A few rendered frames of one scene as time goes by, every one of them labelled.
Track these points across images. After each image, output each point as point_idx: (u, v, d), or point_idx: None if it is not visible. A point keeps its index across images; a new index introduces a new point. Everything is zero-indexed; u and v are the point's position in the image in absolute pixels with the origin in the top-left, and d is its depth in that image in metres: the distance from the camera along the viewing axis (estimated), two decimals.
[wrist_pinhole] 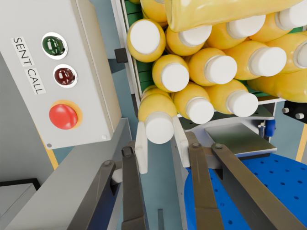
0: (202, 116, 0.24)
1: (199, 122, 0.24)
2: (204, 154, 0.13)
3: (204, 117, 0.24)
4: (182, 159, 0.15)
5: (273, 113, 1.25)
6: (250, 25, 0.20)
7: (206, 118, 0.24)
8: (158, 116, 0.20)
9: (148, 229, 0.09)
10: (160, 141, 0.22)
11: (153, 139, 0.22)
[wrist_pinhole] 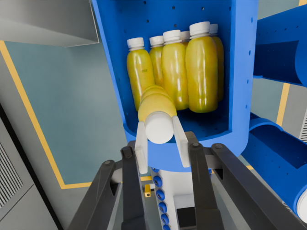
0: None
1: None
2: (204, 154, 0.13)
3: None
4: (182, 159, 0.15)
5: None
6: None
7: None
8: (158, 116, 0.20)
9: (148, 229, 0.09)
10: (160, 141, 0.22)
11: (153, 139, 0.22)
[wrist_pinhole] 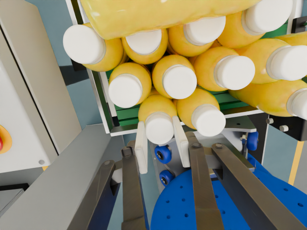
0: (161, 135, 0.20)
1: (158, 143, 0.21)
2: (204, 154, 0.13)
3: (163, 137, 0.21)
4: (182, 159, 0.15)
5: (268, 117, 1.21)
6: (207, 30, 0.16)
7: (166, 138, 0.21)
8: None
9: (148, 229, 0.09)
10: None
11: None
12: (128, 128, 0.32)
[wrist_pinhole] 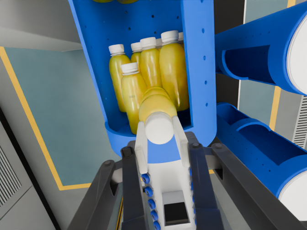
0: (161, 135, 0.20)
1: (158, 143, 0.21)
2: (204, 154, 0.13)
3: (163, 137, 0.21)
4: (182, 159, 0.15)
5: None
6: None
7: (166, 138, 0.21)
8: None
9: (148, 229, 0.09)
10: (128, 67, 0.35)
11: (124, 68, 0.35)
12: None
